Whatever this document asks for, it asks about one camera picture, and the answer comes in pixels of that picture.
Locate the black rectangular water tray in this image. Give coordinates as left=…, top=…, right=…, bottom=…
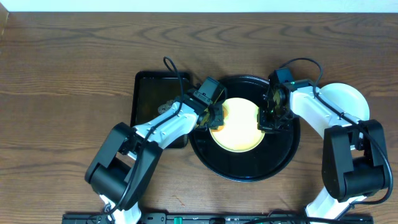
left=130, top=71, right=190, bottom=138

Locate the yellow plate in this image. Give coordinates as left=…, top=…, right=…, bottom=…
left=210, top=98, right=265, bottom=153

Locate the black round serving tray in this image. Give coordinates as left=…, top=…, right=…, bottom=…
left=189, top=75, right=300, bottom=182

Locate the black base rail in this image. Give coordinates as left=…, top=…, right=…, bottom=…
left=61, top=212, right=374, bottom=224

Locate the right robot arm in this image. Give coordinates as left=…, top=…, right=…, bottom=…
left=257, top=68, right=393, bottom=223

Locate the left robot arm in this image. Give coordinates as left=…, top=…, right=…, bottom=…
left=85, top=77, right=228, bottom=223

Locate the green orange scrubbing sponge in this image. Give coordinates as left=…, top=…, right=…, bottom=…
left=217, top=111, right=228, bottom=131

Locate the light green plate front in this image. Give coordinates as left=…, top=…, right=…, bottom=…
left=320, top=83, right=370, bottom=121

